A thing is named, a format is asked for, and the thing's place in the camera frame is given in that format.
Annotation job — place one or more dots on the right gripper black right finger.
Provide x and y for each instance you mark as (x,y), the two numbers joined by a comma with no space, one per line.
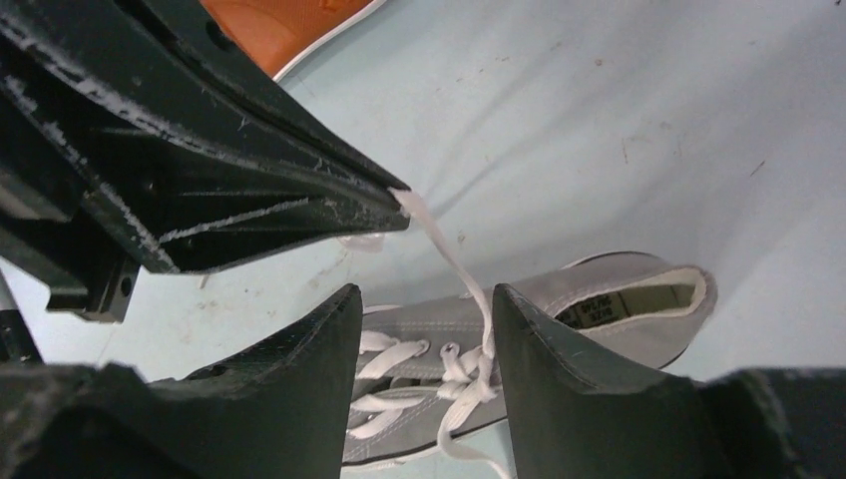
(579,410)

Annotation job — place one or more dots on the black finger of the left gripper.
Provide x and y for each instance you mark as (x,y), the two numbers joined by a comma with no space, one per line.
(141,135)

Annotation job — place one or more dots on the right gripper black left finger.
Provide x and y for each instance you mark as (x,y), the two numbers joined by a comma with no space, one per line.
(277,409)

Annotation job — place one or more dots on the grey canvas sneaker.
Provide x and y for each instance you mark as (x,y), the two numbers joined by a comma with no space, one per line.
(427,374)

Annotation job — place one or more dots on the overturned sneaker orange sole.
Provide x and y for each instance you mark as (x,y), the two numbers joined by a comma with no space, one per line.
(277,35)

